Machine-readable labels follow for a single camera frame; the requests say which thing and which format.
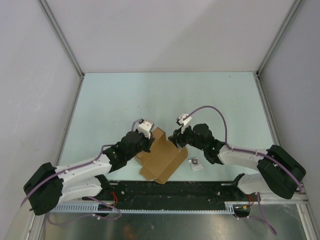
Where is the brown cardboard box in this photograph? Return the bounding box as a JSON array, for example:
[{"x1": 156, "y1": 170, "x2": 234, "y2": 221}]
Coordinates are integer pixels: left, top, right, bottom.
[{"x1": 135, "y1": 127, "x2": 188, "y2": 185}]

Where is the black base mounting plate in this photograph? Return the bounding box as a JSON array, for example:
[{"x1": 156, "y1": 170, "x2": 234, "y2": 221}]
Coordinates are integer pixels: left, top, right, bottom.
[{"x1": 95, "y1": 180, "x2": 257, "y2": 203}]

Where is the aluminium corner post right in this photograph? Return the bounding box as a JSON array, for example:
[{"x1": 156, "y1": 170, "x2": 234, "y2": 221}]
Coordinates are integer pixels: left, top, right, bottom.
[{"x1": 256, "y1": 0, "x2": 305, "y2": 77}]

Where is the aluminium corner post left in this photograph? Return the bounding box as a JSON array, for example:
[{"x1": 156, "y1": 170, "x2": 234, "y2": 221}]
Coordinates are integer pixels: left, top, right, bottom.
[{"x1": 37, "y1": 0, "x2": 84, "y2": 79}]

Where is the aluminium corner post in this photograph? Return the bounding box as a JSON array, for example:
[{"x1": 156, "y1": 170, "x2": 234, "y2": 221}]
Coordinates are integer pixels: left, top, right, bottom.
[
  {"x1": 256, "y1": 0, "x2": 305, "y2": 77},
  {"x1": 37, "y1": 0, "x2": 84, "y2": 79}
]

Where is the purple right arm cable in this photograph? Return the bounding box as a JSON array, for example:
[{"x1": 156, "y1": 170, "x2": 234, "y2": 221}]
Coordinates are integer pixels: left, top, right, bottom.
[{"x1": 184, "y1": 105, "x2": 305, "y2": 237}]

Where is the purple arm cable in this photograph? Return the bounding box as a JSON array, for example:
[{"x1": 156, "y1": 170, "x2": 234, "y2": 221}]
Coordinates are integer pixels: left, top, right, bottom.
[
  {"x1": 19, "y1": 119, "x2": 123, "y2": 225},
  {"x1": 184, "y1": 105, "x2": 305, "y2": 237}
]

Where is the aluminium front rail profile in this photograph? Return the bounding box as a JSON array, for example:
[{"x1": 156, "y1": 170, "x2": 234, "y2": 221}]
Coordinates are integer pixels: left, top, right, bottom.
[{"x1": 260, "y1": 192, "x2": 309, "y2": 205}]

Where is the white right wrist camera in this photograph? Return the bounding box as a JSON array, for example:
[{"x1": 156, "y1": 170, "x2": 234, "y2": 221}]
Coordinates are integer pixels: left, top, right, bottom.
[{"x1": 176, "y1": 112, "x2": 192, "y2": 134}]

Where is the aluminium rail right side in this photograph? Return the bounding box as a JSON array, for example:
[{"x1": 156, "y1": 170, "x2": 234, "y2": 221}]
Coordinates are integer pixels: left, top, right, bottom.
[{"x1": 253, "y1": 72, "x2": 282, "y2": 146}]

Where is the grey slotted cable duct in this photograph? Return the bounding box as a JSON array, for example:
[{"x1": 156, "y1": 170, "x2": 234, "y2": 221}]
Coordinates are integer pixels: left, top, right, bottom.
[{"x1": 50, "y1": 201, "x2": 251, "y2": 215}]

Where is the small clear plastic packet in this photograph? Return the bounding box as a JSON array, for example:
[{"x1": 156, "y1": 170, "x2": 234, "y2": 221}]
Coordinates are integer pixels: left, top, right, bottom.
[{"x1": 188, "y1": 157, "x2": 203, "y2": 172}]

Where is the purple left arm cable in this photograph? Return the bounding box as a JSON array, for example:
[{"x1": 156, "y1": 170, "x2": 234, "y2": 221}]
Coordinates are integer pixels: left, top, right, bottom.
[{"x1": 19, "y1": 119, "x2": 123, "y2": 225}]

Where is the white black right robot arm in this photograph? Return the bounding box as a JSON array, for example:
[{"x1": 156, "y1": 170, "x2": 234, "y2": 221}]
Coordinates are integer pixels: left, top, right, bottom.
[{"x1": 168, "y1": 123, "x2": 306, "y2": 201}]

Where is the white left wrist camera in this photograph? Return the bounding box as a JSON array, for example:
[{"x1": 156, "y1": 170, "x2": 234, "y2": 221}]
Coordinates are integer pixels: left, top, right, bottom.
[{"x1": 136, "y1": 119, "x2": 155, "y2": 139}]

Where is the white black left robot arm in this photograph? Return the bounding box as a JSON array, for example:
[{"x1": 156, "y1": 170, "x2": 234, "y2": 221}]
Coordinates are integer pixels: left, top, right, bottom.
[{"x1": 23, "y1": 129, "x2": 154, "y2": 216}]

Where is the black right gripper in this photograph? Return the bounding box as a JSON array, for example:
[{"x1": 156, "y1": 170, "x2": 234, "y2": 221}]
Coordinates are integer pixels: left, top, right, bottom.
[{"x1": 168, "y1": 122, "x2": 206, "y2": 152}]

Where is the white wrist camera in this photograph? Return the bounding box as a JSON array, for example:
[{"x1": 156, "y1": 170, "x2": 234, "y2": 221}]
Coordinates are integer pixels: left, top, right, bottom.
[
  {"x1": 136, "y1": 119, "x2": 155, "y2": 139},
  {"x1": 176, "y1": 112, "x2": 192, "y2": 134}
]

